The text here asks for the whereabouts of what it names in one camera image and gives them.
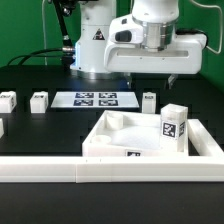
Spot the black cable bundle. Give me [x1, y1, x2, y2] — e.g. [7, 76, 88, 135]
[6, 48, 73, 67]

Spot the white L-shaped obstacle fence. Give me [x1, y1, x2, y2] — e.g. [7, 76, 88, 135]
[0, 119, 224, 183]

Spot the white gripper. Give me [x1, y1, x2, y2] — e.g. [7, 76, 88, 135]
[104, 32, 207, 89]

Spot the white square table top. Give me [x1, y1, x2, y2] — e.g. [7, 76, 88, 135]
[82, 110, 188, 157]

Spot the white marker plate with tags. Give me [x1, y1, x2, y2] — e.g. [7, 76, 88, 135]
[51, 92, 139, 108]

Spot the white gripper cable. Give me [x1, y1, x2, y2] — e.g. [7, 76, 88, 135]
[186, 0, 224, 56]

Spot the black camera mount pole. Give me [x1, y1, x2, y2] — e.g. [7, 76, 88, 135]
[47, 0, 78, 69]

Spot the white block at left edge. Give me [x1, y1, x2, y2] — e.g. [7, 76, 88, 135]
[0, 118, 4, 139]

